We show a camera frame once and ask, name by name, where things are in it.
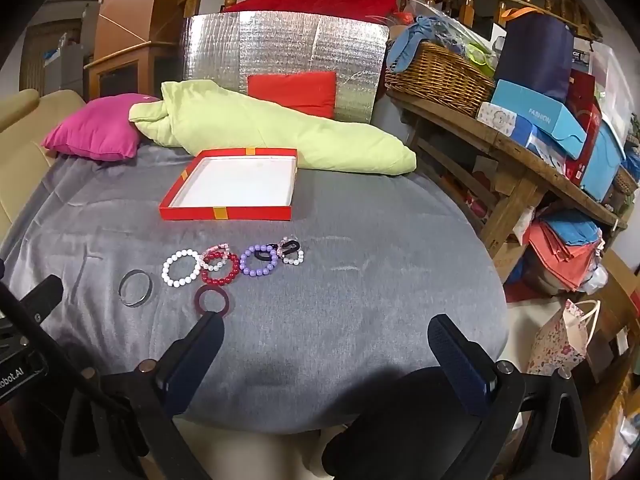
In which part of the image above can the white floral box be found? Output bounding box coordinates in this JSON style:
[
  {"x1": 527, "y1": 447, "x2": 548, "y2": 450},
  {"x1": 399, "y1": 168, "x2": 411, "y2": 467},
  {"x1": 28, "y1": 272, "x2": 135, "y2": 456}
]
[{"x1": 476, "y1": 102, "x2": 518, "y2": 136}]

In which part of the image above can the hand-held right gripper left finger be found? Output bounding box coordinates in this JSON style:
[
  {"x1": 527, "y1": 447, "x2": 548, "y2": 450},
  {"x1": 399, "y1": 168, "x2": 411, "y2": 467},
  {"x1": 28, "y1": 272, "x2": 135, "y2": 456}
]
[{"x1": 60, "y1": 311, "x2": 226, "y2": 480}]

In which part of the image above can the blue storage bin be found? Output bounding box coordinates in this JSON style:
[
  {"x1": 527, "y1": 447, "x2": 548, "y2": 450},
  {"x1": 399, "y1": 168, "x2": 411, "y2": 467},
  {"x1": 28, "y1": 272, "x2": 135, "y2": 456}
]
[{"x1": 580, "y1": 120, "x2": 626, "y2": 203}]

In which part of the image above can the magenta cushion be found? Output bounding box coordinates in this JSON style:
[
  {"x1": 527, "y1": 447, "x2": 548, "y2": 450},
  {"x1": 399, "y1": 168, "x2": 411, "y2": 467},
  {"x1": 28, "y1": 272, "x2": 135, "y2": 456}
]
[{"x1": 41, "y1": 93, "x2": 142, "y2": 162}]

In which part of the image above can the silver foil insulation board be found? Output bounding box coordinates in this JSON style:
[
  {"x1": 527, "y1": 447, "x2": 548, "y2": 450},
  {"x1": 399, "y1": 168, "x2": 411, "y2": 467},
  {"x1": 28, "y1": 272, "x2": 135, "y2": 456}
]
[{"x1": 179, "y1": 10, "x2": 391, "y2": 125}]

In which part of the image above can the blue cloth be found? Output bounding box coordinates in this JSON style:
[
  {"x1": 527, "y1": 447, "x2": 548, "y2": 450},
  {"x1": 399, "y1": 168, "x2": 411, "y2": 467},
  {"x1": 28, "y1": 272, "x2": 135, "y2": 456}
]
[{"x1": 387, "y1": 15, "x2": 451, "y2": 72}]

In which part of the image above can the clear white bead bracelet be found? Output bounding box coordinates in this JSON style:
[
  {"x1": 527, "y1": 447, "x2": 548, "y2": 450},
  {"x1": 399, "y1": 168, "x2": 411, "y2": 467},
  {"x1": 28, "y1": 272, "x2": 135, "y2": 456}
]
[{"x1": 281, "y1": 237, "x2": 306, "y2": 266}]

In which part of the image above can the floral paper gift bag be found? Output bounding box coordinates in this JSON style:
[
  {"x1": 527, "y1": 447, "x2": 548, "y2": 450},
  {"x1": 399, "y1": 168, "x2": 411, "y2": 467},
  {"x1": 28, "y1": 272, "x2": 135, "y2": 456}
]
[{"x1": 525, "y1": 299, "x2": 601, "y2": 376}]

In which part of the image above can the pink bead bracelet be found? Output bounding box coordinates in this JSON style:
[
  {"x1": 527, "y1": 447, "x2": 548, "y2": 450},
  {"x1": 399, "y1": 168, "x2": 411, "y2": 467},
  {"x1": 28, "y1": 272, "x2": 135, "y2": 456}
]
[{"x1": 199, "y1": 243, "x2": 231, "y2": 271}]

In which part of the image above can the wooden railing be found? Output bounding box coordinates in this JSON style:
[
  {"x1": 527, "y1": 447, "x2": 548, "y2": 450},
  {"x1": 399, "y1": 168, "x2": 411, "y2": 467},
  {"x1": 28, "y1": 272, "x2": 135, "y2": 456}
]
[{"x1": 177, "y1": 0, "x2": 603, "y2": 41}]

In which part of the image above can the shallow red cardboard box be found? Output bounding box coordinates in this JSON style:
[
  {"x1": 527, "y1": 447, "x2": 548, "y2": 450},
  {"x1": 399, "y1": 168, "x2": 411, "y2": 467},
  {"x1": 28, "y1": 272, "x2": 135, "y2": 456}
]
[{"x1": 159, "y1": 147, "x2": 299, "y2": 222}]

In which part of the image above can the wicker basket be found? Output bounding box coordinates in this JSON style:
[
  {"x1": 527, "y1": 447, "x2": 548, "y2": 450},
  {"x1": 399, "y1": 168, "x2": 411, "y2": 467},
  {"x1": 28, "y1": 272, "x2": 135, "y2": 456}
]
[{"x1": 385, "y1": 41, "x2": 496, "y2": 118}]

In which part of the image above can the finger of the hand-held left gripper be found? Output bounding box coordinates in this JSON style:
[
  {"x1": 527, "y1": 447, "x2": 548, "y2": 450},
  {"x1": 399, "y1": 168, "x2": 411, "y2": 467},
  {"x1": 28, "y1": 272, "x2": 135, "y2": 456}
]
[{"x1": 15, "y1": 275, "x2": 65, "y2": 322}]

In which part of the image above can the light blue cardboard box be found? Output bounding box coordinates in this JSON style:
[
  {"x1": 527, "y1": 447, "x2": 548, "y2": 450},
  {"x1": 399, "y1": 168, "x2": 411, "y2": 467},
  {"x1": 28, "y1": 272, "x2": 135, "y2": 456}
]
[{"x1": 490, "y1": 79, "x2": 588, "y2": 161}]

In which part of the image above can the wooden cabinet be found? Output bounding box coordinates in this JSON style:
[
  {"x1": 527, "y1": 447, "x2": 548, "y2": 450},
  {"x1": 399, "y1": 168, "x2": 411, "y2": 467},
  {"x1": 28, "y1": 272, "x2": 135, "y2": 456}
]
[{"x1": 82, "y1": 0, "x2": 201, "y2": 106}]

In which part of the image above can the purple bead bracelet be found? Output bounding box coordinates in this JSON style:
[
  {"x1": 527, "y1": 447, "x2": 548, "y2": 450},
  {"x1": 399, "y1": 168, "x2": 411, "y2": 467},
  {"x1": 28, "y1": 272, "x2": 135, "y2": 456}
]
[{"x1": 239, "y1": 244, "x2": 279, "y2": 278}]

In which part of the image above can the stack of coral and blue cloths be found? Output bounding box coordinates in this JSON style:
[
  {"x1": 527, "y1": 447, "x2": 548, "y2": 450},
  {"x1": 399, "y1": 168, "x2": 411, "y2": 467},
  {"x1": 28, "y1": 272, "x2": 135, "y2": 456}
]
[{"x1": 527, "y1": 207, "x2": 608, "y2": 293}]

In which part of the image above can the black hair tie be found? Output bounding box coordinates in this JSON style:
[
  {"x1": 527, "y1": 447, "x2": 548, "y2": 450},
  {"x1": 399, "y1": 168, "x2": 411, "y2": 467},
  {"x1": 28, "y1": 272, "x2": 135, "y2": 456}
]
[{"x1": 254, "y1": 240, "x2": 302, "y2": 264}]

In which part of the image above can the beige sofa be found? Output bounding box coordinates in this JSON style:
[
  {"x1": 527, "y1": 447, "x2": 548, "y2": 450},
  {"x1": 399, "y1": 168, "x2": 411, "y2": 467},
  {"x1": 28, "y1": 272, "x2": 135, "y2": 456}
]
[{"x1": 0, "y1": 89, "x2": 88, "y2": 246}]

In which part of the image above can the light green quilt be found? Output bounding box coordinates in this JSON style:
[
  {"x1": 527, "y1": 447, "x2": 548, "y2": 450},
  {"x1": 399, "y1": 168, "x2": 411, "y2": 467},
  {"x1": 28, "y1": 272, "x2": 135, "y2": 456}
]
[{"x1": 128, "y1": 80, "x2": 417, "y2": 177}]

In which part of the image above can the tall red box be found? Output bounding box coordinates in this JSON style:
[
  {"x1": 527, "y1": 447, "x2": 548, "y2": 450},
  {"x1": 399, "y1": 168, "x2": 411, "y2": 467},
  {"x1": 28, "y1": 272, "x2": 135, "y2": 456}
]
[{"x1": 565, "y1": 70, "x2": 603, "y2": 191}]

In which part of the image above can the silver metal bangle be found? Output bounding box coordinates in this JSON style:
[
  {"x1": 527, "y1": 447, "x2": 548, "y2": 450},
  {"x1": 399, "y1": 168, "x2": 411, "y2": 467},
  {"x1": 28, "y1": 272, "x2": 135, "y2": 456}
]
[{"x1": 118, "y1": 269, "x2": 152, "y2": 307}]

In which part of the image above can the maroon ring bangle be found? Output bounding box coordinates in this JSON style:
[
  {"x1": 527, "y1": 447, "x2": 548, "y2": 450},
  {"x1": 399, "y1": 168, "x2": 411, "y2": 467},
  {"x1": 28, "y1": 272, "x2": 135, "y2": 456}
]
[{"x1": 193, "y1": 285, "x2": 233, "y2": 317}]

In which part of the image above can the clear plastic bin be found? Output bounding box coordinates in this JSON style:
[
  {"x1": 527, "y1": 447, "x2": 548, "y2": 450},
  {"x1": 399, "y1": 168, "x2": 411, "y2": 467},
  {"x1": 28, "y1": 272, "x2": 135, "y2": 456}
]
[{"x1": 590, "y1": 42, "x2": 636, "y2": 136}]

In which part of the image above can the red cushion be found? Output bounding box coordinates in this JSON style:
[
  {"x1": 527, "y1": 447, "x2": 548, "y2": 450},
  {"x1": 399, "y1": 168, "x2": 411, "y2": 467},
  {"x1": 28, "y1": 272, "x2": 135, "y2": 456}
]
[{"x1": 247, "y1": 71, "x2": 337, "y2": 120}]

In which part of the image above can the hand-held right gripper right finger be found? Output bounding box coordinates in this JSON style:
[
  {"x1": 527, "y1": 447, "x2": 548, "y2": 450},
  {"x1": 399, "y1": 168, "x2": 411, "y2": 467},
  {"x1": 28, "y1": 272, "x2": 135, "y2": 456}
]
[{"x1": 427, "y1": 314, "x2": 593, "y2": 480}]

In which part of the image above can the red bead bracelet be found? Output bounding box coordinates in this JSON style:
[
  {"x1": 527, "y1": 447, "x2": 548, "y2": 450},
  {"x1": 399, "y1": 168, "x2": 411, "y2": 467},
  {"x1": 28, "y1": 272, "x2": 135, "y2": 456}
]
[{"x1": 201, "y1": 252, "x2": 241, "y2": 286}]

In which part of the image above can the grey blanket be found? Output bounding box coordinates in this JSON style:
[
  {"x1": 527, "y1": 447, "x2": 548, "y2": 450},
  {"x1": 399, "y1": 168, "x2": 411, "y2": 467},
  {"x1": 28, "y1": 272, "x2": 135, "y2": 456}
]
[{"x1": 0, "y1": 145, "x2": 508, "y2": 433}]

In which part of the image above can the navy bag with orange handles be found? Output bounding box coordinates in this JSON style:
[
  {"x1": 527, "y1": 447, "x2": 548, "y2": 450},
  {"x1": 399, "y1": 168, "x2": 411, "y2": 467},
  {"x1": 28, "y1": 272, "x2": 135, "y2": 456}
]
[{"x1": 494, "y1": 7, "x2": 576, "y2": 103}]

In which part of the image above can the wooden shelf table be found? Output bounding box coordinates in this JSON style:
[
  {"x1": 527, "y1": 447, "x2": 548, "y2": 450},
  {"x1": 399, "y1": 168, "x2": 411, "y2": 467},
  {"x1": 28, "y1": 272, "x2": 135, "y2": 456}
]
[{"x1": 385, "y1": 87, "x2": 626, "y2": 281}]

